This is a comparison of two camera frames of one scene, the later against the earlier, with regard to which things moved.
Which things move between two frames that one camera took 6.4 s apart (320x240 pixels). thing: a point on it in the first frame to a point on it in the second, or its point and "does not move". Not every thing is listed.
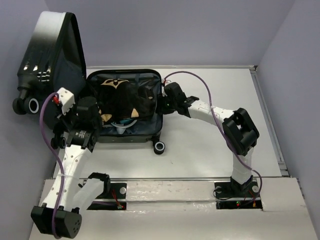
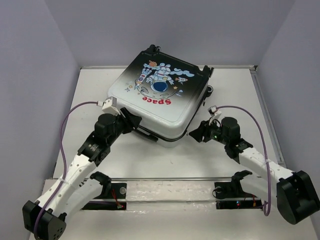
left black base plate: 117,191 does not move
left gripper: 65,119 to 130,121
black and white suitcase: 52,77 to 166,93
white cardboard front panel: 186,210 does not move
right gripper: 159,107 to 198,133
